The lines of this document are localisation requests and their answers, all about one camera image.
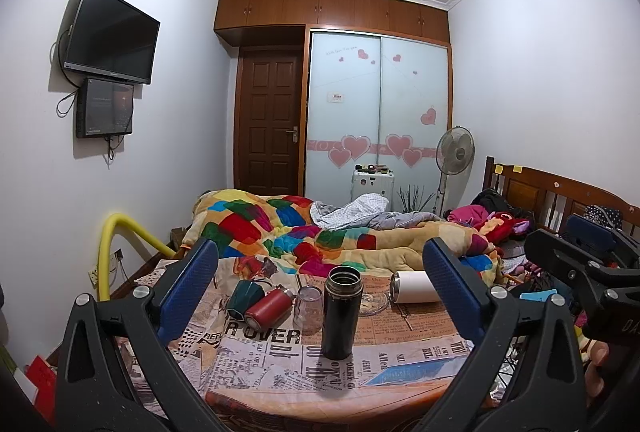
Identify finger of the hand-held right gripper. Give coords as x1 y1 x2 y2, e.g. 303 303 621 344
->
524 229 632 313
565 213 640 274

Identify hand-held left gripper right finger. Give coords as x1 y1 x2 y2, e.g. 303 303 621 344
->
417 237 587 432

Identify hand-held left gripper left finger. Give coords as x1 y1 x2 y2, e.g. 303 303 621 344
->
54 237 221 432

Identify white thermos cup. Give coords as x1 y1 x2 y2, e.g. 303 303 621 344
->
390 270 442 306

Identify dark green cup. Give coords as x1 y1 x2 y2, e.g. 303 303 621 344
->
226 280 266 319

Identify red thermos cup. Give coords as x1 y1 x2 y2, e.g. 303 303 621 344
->
243 287 296 336

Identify black thermos cup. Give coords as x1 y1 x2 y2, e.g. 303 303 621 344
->
320 265 364 361

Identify clear glass cup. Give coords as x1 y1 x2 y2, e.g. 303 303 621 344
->
292 285 325 335

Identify light blue card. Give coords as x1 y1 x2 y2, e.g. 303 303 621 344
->
520 291 558 306

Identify red plush toy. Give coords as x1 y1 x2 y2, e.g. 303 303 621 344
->
475 211 531 245

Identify brown wooden headboard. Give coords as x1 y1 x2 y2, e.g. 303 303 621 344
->
483 156 640 238

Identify clear glass dish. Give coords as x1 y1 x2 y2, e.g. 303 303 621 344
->
358 291 392 317

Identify pink clothing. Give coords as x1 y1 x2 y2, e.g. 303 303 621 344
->
446 205 491 227

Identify black clothing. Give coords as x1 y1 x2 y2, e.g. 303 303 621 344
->
471 189 516 215

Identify yellow foam tube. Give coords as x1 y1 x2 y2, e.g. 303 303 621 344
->
98 212 177 303

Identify newspaper print tablecloth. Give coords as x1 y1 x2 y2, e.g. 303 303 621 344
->
112 256 506 419

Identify grey checked cloth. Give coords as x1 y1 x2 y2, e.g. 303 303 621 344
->
310 193 443 233

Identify colourful patchwork blanket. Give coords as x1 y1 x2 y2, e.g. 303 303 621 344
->
181 189 506 285

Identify white small appliance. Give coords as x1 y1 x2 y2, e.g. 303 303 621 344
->
351 165 396 204

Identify white standing fan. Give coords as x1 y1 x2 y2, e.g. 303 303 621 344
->
434 126 476 218

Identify red box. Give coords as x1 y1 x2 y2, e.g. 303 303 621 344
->
25 354 60 425

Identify brown wooden door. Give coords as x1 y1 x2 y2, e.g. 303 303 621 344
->
235 46 306 198

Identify frosted heart-print wardrobe doors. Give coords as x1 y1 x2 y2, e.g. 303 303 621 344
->
305 28 452 215

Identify brown wooden overhead cabinets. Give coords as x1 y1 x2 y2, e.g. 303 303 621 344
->
214 0 453 47

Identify small black wall monitor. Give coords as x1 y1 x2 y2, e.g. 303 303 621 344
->
76 77 135 139

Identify black television cable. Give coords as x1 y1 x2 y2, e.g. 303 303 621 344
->
50 25 83 118

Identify wall-mounted black television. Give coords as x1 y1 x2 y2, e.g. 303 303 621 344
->
61 0 161 85

